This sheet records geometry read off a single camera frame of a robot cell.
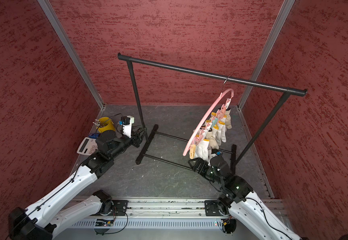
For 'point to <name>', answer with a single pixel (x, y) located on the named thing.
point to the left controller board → (104, 222)
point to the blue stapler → (93, 135)
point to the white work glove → (222, 128)
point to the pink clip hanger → (208, 119)
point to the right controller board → (228, 226)
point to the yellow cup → (106, 124)
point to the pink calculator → (88, 146)
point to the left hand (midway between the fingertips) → (144, 130)
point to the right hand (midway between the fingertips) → (192, 168)
